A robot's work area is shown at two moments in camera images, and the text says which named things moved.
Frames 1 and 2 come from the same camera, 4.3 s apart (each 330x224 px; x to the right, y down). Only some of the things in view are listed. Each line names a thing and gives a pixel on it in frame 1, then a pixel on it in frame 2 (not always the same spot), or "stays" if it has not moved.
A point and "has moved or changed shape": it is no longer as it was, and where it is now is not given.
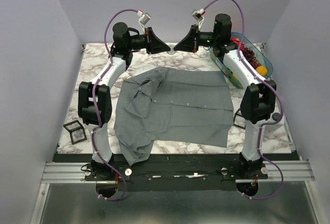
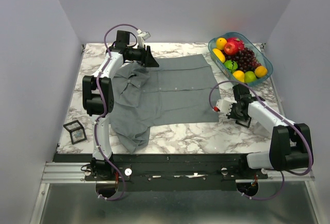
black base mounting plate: [178, 172] stays
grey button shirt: [194, 107] has moved or changed shape
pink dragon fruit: [236, 41] stays
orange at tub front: [261, 70] stays
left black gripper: [155, 45] to [147, 54]
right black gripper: [187, 43] to [231, 115]
